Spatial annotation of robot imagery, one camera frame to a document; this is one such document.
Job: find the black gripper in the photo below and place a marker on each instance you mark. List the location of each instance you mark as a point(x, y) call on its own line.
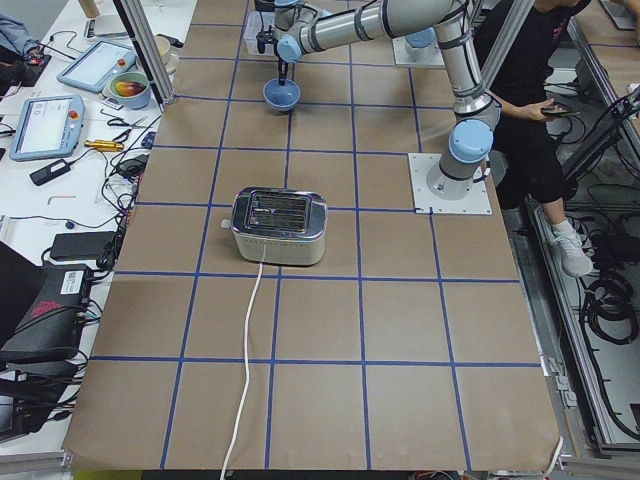
point(283, 67)

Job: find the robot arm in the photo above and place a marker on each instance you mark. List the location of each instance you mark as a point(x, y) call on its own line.
point(418, 44)
point(301, 28)

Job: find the cream bowl on saucer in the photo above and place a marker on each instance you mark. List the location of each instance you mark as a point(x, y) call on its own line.
point(168, 53)

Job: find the blue bowl with fruit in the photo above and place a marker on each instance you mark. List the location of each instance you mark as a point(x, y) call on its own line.
point(131, 89)

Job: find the clear plastic container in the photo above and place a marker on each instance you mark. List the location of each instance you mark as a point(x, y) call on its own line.
point(255, 22)

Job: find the black scissors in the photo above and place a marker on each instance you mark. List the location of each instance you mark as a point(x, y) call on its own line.
point(117, 121)

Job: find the yellow screwdriver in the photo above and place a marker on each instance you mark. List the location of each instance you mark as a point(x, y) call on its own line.
point(105, 146)

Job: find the upper teach pendant tablet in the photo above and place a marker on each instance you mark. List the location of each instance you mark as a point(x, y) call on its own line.
point(93, 68)

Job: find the teach pendant tablet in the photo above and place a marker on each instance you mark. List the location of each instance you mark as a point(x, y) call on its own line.
point(93, 68)
point(48, 127)

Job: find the person in black shirt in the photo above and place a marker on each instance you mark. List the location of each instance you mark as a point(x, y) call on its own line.
point(521, 133)

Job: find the lower teach pendant tablet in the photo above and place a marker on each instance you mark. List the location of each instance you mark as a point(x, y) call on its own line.
point(48, 127)

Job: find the black power adapter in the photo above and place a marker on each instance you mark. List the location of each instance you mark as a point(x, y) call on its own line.
point(50, 172)

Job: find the black smartphone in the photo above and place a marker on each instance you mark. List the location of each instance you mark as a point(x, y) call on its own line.
point(558, 111)

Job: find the black laptop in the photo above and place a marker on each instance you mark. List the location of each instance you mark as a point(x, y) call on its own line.
point(40, 309)

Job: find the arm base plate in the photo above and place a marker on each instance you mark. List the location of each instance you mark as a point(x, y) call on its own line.
point(434, 193)
point(405, 55)

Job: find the aluminium frame post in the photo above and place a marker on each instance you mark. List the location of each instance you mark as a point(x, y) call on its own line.
point(133, 17)

